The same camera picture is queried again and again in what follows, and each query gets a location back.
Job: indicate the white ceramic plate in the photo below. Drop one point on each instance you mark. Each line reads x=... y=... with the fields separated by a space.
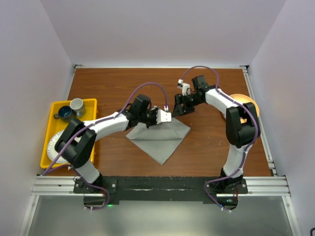
x=51 y=152

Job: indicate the aluminium right frame rail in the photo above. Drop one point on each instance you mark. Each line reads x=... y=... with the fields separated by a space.
x=265 y=144

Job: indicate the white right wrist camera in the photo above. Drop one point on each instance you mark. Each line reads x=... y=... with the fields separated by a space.
x=184 y=87

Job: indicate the aluminium frame rail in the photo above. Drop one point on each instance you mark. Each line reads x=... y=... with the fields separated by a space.
x=252 y=186
x=265 y=144

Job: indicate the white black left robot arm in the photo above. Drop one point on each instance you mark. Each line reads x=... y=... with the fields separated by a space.
x=76 y=142

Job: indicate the grey ceramic mug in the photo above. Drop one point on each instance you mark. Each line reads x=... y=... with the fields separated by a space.
x=77 y=105

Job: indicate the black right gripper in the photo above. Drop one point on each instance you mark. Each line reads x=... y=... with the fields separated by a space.
x=178 y=110

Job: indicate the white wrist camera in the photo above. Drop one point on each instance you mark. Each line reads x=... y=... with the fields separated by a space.
x=163 y=115
x=184 y=87

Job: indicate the grey cloth napkin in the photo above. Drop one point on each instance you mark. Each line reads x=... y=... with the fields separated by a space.
x=159 y=141

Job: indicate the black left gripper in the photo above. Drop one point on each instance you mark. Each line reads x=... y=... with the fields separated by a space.
x=154 y=111

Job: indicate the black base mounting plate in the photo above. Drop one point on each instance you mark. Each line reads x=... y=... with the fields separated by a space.
x=185 y=189

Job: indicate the yellow plastic tray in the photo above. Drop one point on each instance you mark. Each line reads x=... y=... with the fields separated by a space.
x=56 y=125

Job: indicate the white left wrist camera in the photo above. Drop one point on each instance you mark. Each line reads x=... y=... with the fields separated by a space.
x=163 y=115

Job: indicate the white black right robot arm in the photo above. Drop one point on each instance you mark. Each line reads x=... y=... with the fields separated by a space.
x=241 y=125

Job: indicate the aluminium front frame rail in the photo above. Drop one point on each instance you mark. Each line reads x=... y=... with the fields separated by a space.
x=252 y=186

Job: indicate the dark blue ceramic cup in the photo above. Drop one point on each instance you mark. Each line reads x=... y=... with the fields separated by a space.
x=65 y=113

